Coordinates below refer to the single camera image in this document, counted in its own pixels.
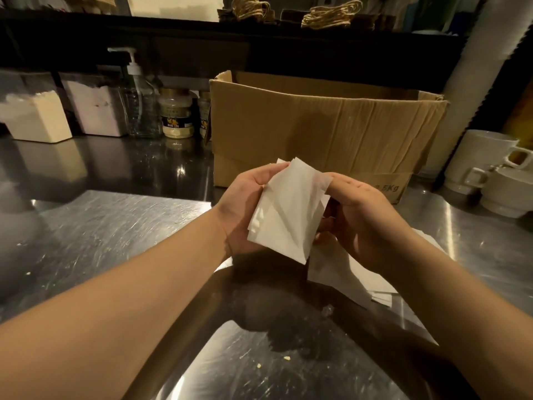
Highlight person's left hand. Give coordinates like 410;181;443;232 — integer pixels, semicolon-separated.
213;162;291;257

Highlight person's left forearm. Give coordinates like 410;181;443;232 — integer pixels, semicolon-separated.
0;206;234;400

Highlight paper bags with twine handles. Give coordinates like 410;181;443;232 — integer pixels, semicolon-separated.
218;0;276;24
280;0;377;31

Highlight person's right hand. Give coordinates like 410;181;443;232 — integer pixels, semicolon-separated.
313;172;412;274

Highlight person's right forearm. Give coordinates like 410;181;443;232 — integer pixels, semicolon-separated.
385;229;533;400

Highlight clear container of white powder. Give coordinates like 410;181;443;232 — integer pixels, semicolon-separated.
58;72;129;138
0;70;73;144

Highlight pile of white paper sheets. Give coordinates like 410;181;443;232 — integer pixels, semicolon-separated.
307;228;448;309

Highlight clear pump dispenser bottle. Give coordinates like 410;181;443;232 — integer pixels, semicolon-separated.
107;47;163;139

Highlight white paper bag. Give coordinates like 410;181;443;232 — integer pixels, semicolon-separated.
247;157;334;265

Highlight white ceramic mug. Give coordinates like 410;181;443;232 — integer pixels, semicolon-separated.
444;129;520;195
463;166;533;219

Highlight brown cardboard box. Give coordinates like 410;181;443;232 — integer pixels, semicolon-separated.
204;70;450;204

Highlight dark shelf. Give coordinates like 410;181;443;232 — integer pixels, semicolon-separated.
0;8;467;93

